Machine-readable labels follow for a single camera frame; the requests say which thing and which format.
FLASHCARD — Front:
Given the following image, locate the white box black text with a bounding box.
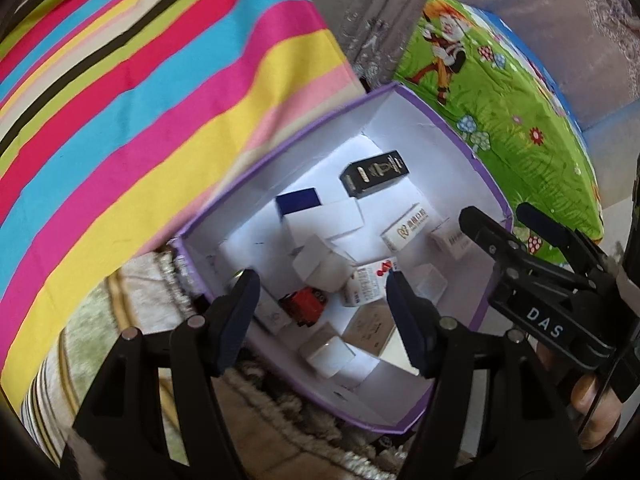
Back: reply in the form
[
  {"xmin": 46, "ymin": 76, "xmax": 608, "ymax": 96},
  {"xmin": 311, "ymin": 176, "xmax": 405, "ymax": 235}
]
[{"xmin": 341, "ymin": 256, "xmax": 399, "ymax": 307}]

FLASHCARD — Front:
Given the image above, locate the person's right hand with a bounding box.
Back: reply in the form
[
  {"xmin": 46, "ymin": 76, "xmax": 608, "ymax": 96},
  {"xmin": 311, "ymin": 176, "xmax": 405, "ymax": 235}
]
[{"xmin": 537, "ymin": 345, "xmax": 623, "ymax": 451}]

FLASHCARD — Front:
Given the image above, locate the long white box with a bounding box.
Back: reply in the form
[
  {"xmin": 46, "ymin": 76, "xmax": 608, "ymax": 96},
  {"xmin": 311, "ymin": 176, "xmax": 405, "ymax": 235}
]
[{"xmin": 281, "ymin": 198, "xmax": 366, "ymax": 252}]

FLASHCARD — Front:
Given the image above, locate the purple cardboard box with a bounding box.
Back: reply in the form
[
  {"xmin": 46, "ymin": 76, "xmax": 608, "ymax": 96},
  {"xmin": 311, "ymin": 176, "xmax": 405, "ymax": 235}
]
[{"xmin": 172, "ymin": 82, "xmax": 516, "ymax": 435}]

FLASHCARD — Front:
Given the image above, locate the dark blue white box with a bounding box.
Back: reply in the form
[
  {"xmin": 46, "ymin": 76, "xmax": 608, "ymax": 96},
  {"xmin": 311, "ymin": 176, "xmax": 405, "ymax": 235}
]
[{"xmin": 276, "ymin": 187, "xmax": 322, "ymax": 217}]

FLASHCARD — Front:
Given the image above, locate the beige yellow striped towel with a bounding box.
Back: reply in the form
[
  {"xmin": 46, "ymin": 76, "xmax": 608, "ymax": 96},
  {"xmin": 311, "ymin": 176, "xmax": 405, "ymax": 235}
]
[{"xmin": 20, "ymin": 247, "xmax": 471, "ymax": 480}]

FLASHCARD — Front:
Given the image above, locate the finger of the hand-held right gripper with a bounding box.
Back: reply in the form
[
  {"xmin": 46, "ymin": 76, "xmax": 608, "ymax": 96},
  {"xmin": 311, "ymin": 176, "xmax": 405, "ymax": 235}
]
[
  {"xmin": 459, "ymin": 206, "xmax": 578, "ymax": 293},
  {"xmin": 516, "ymin": 202, "xmax": 610, "ymax": 279}
]

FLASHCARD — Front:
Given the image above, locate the tan carton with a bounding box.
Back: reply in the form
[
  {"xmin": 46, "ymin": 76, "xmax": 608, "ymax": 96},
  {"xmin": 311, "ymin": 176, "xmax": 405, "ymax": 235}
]
[{"xmin": 342, "ymin": 304, "xmax": 397, "ymax": 352}]

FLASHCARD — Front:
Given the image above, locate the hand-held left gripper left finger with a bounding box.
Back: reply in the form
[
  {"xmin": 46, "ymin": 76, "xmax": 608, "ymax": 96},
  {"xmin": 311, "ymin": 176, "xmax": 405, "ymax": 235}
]
[{"xmin": 60, "ymin": 269, "xmax": 261, "ymax": 480}]

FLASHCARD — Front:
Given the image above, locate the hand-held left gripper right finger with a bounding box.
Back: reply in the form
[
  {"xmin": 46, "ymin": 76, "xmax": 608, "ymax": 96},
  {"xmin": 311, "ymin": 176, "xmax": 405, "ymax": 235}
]
[{"xmin": 385, "ymin": 270, "xmax": 586, "ymax": 480}]

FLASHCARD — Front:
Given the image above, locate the red blue toy car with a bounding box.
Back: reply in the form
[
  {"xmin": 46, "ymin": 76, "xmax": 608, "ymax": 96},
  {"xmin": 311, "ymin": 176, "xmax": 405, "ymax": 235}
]
[{"xmin": 278, "ymin": 286, "xmax": 329, "ymax": 328}]

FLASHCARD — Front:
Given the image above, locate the green cartoon printed cushion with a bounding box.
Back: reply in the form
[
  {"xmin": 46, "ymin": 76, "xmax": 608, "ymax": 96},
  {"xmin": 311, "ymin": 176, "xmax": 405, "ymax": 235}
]
[{"xmin": 392, "ymin": 0, "xmax": 606, "ymax": 266}]

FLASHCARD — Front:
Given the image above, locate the small white printed box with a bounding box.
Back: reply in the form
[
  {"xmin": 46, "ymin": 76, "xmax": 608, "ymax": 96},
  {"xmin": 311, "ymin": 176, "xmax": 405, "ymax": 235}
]
[{"xmin": 430, "ymin": 224, "xmax": 472, "ymax": 259}]

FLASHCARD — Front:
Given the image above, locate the cream cube box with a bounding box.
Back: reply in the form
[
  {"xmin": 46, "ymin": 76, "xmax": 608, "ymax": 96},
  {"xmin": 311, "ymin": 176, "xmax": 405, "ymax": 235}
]
[{"xmin": 300, "ymin": 324, "xmax": 355, "ymax": 380}]

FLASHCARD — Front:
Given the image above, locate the colourful striped cloth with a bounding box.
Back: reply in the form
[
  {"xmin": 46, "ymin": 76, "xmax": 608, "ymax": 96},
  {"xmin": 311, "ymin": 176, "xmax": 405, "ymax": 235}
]
[{"xmin": 0, "ymin": 0, "xmax": 368, "ymax": 411}]

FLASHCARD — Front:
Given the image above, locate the orange white box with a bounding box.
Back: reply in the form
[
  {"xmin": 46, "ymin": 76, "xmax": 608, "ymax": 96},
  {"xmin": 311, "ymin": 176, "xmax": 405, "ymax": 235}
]
[{"xmin": 380, "ymin": 204, "xmax": 432, "ymax": 252}]

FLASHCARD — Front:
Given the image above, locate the black box gold print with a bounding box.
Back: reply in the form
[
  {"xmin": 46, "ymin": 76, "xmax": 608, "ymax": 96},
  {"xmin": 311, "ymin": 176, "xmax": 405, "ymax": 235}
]
[{"xmin": 339, "ymin": 149, "xmax": 411, "ymax": 198}]

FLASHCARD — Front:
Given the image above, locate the white box saxophone picture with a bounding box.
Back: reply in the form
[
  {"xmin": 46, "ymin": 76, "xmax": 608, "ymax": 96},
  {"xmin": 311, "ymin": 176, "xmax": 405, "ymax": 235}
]
[{"xmin": 254, "ymin": 287, "xmax": 292, "ymax": 335}]

